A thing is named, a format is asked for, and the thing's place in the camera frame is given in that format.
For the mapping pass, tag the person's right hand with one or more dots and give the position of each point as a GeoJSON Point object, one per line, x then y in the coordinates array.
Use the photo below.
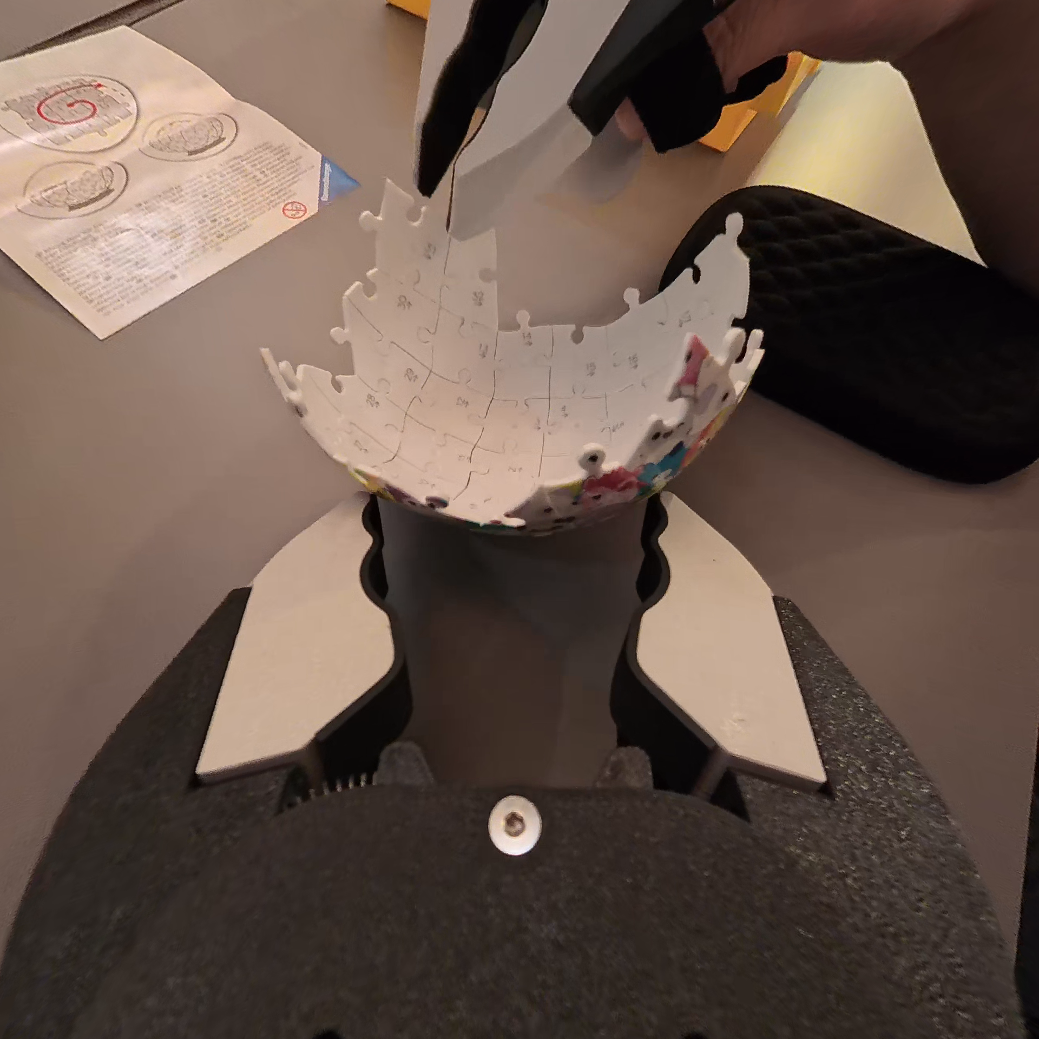
{"type": "Point", "coordinates": [812, 28]}

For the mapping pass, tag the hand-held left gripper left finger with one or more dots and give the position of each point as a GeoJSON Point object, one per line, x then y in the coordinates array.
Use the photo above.
{"type": "Point", "coordinates": [308, 649]}

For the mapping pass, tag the half built puzzle ball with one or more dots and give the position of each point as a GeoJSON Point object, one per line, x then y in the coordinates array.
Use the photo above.
{"type": "Point", "coordinates": [503, 390]}

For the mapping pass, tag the white instruction leaflet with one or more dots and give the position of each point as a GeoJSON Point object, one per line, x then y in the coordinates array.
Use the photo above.
{"type": "Point", "coordinates": [162, 211]}

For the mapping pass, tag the yellow plastic bin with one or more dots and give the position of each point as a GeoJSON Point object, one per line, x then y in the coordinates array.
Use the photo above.
{"type": "Point", "coordinates": [730, 134]}

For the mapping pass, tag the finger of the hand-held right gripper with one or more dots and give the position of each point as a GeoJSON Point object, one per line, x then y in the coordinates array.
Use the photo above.
{"type": "Point", "coordinates": [536, 97]}
{"type": "Point", "coordinates": [442, 49]}

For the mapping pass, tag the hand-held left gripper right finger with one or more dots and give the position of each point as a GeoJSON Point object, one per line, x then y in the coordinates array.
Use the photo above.
{"type": "Point", "coordinates": [722, 649]}

